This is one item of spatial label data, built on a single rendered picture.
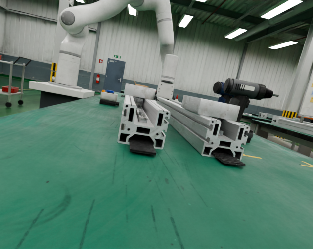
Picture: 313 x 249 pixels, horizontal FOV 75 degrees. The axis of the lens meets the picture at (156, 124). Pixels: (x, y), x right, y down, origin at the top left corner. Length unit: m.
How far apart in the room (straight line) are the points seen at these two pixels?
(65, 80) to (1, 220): 1.14
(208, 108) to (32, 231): 0.44
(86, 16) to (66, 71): 0.32
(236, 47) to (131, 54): 6.17
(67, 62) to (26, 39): 12.45
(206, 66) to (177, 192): 12.60
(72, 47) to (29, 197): 1.14
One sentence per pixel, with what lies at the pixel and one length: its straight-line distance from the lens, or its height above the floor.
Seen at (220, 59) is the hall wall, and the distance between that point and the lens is 13.16.
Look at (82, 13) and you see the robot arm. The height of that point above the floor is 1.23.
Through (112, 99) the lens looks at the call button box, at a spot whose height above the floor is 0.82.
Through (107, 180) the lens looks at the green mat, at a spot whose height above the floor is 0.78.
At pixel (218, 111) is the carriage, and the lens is 0.55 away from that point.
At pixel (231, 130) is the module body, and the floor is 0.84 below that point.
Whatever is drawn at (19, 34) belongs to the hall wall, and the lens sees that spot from 13.96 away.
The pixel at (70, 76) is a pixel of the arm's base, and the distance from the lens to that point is 1.32.
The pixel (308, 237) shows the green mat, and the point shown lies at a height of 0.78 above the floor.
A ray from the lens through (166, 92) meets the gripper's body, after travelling 1.28.
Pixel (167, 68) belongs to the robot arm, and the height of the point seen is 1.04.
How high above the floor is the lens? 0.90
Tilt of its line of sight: 10 degrees down
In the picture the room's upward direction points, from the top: 11 degrees clockwise
